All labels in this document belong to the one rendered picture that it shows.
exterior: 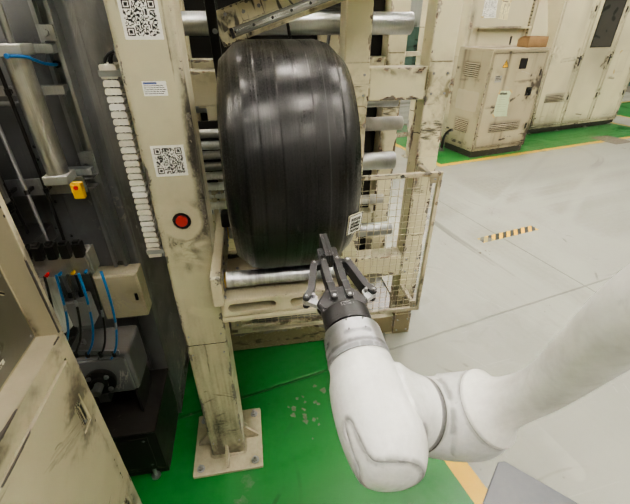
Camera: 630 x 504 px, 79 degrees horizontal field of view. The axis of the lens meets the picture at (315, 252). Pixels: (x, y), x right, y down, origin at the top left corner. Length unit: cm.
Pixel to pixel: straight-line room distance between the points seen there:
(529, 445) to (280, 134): 164
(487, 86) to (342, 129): 455
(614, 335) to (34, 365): 96
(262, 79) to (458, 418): 69
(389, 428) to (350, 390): 6
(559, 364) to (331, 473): 135
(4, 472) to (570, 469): 181
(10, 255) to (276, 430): 125
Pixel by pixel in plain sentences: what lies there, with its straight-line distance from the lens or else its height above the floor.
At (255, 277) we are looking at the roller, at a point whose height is 91.
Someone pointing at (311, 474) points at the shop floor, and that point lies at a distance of 171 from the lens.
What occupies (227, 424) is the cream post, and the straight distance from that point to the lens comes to 161.
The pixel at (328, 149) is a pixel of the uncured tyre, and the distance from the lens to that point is 79.
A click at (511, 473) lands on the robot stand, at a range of 106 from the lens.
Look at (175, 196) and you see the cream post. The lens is 102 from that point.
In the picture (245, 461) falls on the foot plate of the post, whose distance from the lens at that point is 174.
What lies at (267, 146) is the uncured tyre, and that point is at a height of 129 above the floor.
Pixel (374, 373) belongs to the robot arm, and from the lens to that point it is 49.
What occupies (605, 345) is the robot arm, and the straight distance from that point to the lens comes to 39.
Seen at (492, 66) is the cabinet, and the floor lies 107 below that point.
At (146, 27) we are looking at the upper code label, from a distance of 95.
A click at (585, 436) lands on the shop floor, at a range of 213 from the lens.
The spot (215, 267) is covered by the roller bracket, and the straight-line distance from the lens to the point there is 104.
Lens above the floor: 150
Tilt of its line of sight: 31 degrees down
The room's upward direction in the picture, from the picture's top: straight up
